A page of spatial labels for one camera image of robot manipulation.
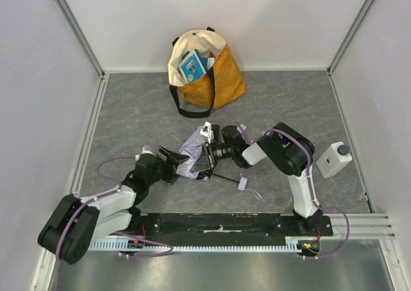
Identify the lavender folding umbrella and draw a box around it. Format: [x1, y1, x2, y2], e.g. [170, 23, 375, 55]
[177, 121, 262, 200]

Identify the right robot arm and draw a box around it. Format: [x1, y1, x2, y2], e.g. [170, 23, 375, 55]
[191, 122, 323, 233]

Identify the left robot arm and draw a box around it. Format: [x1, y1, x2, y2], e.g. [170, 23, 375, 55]
[37, 147, 189, 265]

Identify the yellow canvas tote bag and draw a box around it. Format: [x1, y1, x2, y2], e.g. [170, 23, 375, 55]
[168, 27, 247, 119]

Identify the blue boxed item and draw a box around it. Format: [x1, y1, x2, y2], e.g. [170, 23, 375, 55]
[179, 49, 206, 83]

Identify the white card in bag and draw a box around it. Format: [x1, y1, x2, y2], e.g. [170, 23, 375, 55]
[207, 57, 215, 69]

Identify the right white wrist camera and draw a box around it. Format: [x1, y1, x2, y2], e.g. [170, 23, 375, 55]
[200, 121, 220, 144]

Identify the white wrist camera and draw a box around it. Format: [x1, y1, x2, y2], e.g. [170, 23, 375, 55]
[141, 145, 156, 156]
[200, 121, 220, 144]

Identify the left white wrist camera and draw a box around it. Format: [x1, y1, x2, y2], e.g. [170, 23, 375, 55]
[141, 145, 156, 156]

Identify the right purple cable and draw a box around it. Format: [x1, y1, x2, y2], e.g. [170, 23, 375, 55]
[210, 110, 351, 260]

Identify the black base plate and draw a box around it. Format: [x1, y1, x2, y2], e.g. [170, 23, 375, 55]
[123, 213, 333, 247]

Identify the light blue cable duct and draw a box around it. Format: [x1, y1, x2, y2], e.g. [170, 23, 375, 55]
[89, 237, 302, 253]

